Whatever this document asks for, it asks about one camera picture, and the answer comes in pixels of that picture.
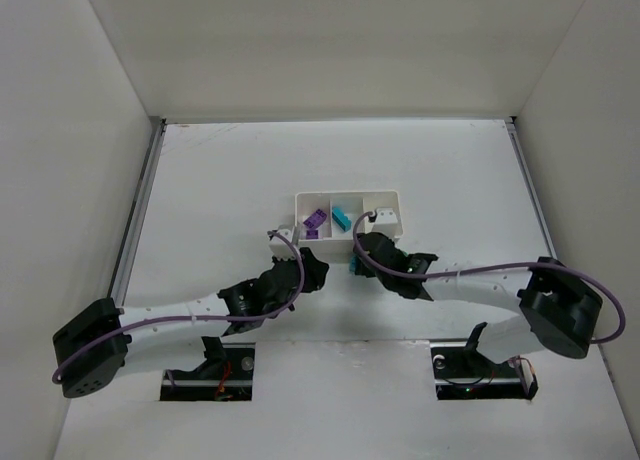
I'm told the purple lego plate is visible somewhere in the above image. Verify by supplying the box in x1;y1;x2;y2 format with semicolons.
303;209;327;230

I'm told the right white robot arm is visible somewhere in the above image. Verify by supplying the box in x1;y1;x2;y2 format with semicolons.
353;232;602;364

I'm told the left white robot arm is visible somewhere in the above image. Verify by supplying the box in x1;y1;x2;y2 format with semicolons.
52;247;329;399

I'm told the white three-compartment tray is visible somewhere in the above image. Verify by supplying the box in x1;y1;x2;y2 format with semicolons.
294;190;403;256

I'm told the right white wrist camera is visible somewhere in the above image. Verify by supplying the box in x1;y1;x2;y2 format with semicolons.
364;207;402;239

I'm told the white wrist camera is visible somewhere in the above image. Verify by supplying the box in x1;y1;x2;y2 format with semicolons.
364;207;402;239
267;225;299;261

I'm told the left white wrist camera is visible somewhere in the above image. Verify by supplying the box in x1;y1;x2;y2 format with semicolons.
267;225;299;261

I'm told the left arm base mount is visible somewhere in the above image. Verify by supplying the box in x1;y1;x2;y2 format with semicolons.
159;337;256;403

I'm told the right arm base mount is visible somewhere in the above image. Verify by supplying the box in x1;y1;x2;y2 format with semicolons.
430;322;539;401

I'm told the left aluminium rail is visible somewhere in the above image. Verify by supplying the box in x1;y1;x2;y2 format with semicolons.
107;116;167;310

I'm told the aluminium rail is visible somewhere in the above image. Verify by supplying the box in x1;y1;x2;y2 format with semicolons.
505;117;558;259
107;116;167;310

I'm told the right aluminium rail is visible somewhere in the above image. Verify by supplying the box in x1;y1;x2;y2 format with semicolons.
505;117;558;259

